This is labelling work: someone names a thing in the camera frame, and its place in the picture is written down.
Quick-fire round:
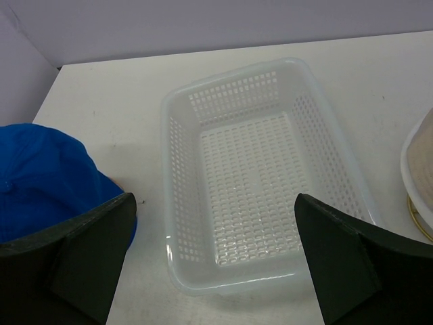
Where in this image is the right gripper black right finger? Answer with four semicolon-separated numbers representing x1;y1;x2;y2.
294;194;432;324

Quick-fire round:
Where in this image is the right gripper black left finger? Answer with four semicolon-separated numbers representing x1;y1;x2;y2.
1;193;137;324

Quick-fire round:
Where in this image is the white bucket hat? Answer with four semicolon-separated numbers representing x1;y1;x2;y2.
401;111;432;228

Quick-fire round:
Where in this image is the blue baseball cap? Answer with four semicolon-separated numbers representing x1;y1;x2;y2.
1;123;123;243

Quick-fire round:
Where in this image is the beige bucket hat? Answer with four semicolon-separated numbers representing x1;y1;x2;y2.
407;110;432;197

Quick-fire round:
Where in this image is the white plastic basket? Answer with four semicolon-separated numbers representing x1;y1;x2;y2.
161;58;384;296

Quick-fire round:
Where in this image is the gold wire hat stand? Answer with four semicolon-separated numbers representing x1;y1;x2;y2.
407;195;433;242

